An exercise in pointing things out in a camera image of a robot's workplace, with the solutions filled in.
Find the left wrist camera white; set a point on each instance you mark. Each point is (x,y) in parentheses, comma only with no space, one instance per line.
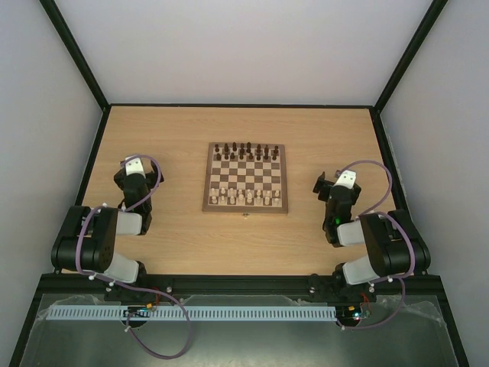
(133,165)

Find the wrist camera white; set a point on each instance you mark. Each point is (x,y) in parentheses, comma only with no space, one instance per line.
(346,179)
(133,165)

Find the dark rook far right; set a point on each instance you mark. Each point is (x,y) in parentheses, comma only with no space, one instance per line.
(276,150)

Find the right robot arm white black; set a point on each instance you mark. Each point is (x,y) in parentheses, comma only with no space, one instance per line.
(395,249)

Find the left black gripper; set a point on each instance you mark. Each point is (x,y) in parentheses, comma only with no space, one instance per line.
(152,174)

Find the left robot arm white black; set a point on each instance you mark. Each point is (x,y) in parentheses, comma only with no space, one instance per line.
(89,244)

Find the light blue cable duct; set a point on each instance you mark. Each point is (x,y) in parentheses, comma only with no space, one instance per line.
(193,313)

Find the wooden chess board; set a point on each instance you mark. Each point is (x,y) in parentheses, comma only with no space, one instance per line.
(246,175)

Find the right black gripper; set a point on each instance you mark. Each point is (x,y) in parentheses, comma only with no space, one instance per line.
(322,186)

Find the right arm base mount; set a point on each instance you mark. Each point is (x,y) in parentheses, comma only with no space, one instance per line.
(334,289)

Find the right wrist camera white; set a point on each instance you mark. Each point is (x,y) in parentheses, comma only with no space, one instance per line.
(346,179)

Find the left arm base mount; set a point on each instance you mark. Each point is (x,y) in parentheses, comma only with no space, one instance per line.
(154,282)

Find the black aluminium frame rail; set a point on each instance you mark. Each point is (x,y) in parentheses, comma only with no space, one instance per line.
(187,285)

